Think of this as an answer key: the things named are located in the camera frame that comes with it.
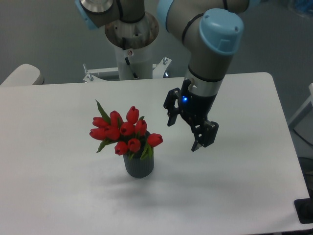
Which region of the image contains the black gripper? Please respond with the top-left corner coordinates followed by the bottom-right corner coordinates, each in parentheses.
top-left (163, 79), bottom-right (219, 152)

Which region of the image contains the red tulip bouquet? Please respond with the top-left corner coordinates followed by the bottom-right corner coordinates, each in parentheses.
top-left (89, 101), bottom-right (163, 160)

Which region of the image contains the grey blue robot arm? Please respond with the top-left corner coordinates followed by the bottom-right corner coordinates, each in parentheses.
top-left (75, 0), bottom-right (258, 151)

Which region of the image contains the dark grey ribbed vase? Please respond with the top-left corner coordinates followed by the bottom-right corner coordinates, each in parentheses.
top-left (122, 131), bottom-right (155, 179)

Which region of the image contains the white furniture leg right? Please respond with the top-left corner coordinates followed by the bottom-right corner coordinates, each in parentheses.
top-left (288, 83), bottom-right (313, 129)

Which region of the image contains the black device at table edge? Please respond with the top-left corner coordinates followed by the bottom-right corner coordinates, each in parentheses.
top-left (294, 198), bottom-right (313, 224)

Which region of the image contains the blue object top right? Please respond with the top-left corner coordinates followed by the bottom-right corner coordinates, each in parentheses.
top-left (288, 0), bottom-right (313, 17)

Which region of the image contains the white metal base frame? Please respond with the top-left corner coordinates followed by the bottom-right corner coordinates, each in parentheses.
top-left (83, 57), bottom-right (172, 83)

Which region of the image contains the black pedestal cable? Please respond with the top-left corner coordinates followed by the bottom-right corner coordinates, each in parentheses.
top-left (124, 56), bottom-right (139, 80)

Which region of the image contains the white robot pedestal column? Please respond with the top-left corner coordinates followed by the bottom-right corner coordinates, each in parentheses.
top-left (105, 12), bottom-right (159, 79)

